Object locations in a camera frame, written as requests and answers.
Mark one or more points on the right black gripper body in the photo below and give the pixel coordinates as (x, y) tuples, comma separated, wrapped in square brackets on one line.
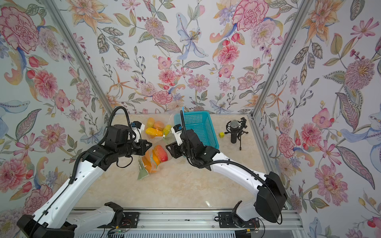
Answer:
[(180, 151)]

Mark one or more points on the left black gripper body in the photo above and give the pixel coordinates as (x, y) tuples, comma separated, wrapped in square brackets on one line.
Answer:
[(132, 148)]

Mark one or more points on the red mango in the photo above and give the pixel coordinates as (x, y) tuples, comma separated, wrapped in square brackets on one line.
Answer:
[(161, 153)]

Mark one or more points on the clear green-zip bag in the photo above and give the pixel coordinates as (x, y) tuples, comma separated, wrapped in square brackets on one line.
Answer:
[(152, 161)]

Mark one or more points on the teal plastic basket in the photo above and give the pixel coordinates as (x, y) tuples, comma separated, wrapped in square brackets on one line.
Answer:
[(200, 122)]

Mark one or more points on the small yellow-orange mango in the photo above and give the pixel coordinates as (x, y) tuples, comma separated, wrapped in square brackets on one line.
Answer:
[(150, 122)]

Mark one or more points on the clear blue-zip bag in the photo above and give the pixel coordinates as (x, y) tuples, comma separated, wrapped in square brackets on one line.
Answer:
[(168, 118)]

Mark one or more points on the large orange mango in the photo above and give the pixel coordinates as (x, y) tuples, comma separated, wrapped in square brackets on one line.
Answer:
[(159, 125)]

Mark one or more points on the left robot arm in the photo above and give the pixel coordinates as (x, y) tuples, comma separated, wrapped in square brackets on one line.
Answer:
[(52, 219)]

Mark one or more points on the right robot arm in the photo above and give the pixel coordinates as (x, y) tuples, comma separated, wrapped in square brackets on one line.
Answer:
[(269, 194)]

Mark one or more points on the black microphone on stand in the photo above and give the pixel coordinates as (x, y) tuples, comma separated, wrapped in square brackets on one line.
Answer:
[(236, 129)]

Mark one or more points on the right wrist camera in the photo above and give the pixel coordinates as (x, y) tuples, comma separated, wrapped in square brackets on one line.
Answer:
[(177, 131)]

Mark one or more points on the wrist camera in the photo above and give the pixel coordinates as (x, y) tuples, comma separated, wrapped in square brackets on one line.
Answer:
[(138, 128), (177, 131)]

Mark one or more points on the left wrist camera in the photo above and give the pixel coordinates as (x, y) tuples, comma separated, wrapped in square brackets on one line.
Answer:
[(138, 128)]

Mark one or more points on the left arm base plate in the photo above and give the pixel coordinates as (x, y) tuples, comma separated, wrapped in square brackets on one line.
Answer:
[(127, 220)]

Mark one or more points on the aluminium front rail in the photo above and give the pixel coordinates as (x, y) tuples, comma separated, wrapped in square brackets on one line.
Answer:
[(200, 220)]

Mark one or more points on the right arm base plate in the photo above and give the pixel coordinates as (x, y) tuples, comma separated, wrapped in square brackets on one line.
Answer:
[(230, 220)]

